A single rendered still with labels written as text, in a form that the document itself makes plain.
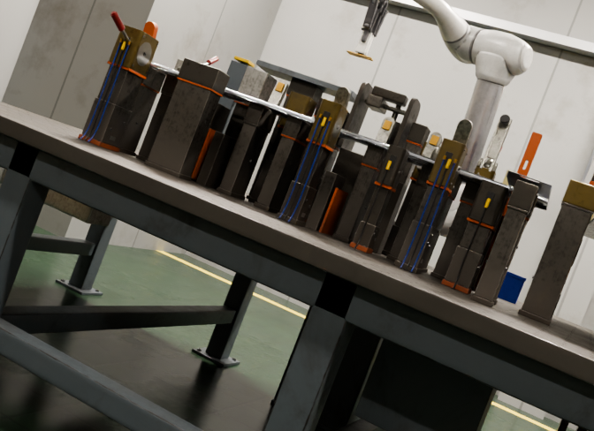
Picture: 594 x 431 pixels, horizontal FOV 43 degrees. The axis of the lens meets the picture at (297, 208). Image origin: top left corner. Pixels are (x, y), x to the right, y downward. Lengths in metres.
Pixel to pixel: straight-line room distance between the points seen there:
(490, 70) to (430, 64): 2.88
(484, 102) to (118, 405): 1.68
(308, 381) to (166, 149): 0.94
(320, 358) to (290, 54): 4.63
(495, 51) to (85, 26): 3.00
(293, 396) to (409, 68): 4.33
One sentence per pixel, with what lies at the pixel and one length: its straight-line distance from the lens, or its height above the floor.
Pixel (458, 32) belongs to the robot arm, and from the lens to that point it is 2.81.
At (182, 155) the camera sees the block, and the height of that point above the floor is 0.76.
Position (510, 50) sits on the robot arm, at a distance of 2.76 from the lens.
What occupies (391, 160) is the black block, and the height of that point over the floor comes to 0.95.
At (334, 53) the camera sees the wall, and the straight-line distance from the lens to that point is 5.87.
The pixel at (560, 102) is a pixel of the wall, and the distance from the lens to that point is 5.45.
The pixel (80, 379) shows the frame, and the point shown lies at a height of 0.22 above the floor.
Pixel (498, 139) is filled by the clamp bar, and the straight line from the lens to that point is 2.34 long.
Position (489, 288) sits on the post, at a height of 0.74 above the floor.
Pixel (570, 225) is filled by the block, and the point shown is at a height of 0.95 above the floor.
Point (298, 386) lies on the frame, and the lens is 1.54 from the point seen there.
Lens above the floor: 0.79
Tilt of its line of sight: 1 degrees down
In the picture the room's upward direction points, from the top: 21 degrees clockwise
